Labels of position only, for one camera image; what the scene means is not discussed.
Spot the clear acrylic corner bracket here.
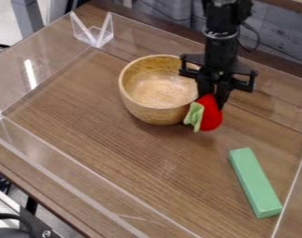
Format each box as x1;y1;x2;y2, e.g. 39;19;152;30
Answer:
70;11;115;48

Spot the green rectangular block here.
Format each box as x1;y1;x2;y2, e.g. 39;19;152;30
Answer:
229;148;282;218

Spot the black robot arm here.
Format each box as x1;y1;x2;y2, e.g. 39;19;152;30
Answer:
179;0;258;110

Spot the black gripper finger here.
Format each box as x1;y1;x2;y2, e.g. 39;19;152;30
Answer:
196;75;214;97
215;82;231;110

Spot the black equipment under table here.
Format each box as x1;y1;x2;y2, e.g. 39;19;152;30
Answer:
0;174;63;238

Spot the red felt fruit green leaf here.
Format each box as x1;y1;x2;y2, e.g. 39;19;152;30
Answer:
183;94;222;132

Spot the clear acrylic enclosure wall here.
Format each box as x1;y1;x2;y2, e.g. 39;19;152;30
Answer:
0;16;302;238

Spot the grey post behind table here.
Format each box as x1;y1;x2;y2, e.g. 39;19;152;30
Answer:
10;0;44;38

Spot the light wooden bowl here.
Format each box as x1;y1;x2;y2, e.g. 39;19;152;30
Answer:
118;54;198;126

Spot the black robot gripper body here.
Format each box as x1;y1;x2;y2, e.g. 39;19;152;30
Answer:
179;36;258;92

